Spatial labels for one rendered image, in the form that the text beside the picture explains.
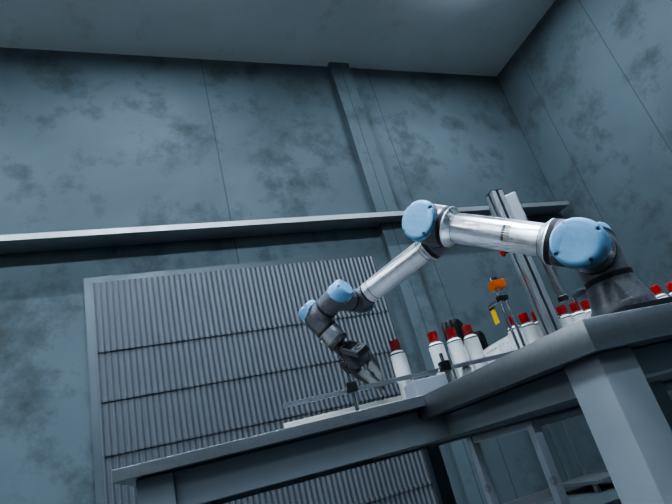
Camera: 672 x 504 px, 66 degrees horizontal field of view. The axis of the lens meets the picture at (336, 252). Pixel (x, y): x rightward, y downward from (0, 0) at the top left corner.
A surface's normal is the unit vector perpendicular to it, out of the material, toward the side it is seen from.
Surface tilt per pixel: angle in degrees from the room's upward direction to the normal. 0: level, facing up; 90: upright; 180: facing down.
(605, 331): 90
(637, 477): 90
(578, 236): 95
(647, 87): 90
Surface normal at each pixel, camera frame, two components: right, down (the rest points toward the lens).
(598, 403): -0.92, 0.08
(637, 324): 0.31, -0.45
